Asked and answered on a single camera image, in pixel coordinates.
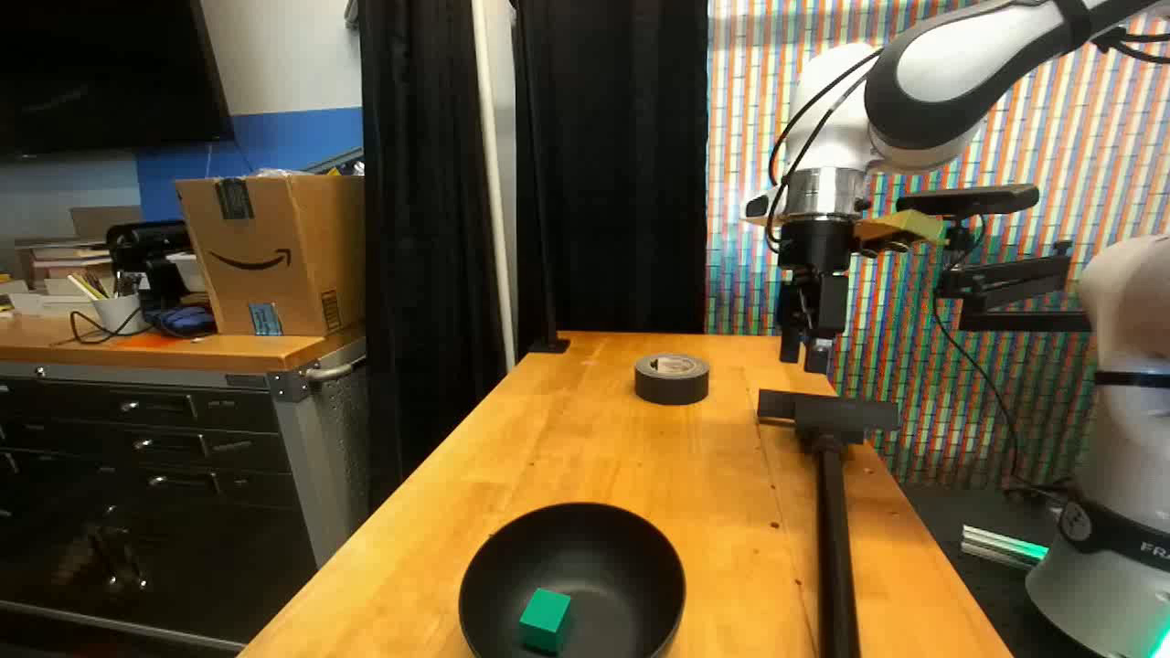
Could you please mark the black wall monitor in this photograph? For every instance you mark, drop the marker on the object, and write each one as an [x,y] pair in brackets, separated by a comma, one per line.
[96,74]

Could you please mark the black desktop device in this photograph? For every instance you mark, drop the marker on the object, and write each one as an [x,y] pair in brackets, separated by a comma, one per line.
[148,259]

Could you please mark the green cube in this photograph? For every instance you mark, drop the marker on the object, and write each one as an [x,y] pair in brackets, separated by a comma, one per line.
[547,619]

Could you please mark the black table clamp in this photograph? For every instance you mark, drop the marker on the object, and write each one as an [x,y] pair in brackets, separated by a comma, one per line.
[548,346]

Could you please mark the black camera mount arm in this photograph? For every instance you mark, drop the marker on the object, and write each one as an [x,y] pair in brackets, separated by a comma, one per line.
[1009,290]

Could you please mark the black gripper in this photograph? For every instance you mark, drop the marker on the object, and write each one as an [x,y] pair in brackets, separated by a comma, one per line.
[813,259]

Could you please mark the green lit metal rail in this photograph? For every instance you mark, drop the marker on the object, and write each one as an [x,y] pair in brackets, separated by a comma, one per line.
[1006,545]

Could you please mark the cardboard shipping box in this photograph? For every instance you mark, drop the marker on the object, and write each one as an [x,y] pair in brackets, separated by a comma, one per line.
[279,255]

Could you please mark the narrow black curtain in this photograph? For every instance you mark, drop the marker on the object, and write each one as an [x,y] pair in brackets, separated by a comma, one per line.
[424,243]

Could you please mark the black bowl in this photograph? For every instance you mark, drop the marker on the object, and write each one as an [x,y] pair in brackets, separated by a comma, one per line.
[586,560]

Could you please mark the black rod with flat head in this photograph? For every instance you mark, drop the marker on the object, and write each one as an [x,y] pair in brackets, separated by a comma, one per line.
[836,548]

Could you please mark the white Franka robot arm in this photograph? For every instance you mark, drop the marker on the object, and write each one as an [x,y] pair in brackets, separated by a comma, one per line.
[936,74]

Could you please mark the striped colourful backdrop screen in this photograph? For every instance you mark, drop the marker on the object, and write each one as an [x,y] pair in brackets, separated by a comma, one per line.
[1099,184]

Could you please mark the black tape roll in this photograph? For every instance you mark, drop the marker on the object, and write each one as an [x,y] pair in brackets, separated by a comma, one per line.
[670,383]

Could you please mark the white container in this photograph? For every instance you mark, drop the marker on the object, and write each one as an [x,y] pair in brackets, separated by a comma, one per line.
[109,314]

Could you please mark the black bar camera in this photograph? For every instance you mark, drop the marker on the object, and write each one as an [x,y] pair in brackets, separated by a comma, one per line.
[969,199]

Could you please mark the wide black curtain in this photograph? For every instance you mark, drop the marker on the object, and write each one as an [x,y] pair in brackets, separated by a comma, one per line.
[607,159]

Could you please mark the wrist camera with yellow tape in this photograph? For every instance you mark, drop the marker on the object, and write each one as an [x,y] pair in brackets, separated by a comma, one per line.
[915,226]

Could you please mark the wooden-top metal drawer workbench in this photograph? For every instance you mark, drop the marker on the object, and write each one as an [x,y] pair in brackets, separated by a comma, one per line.
[157,461]

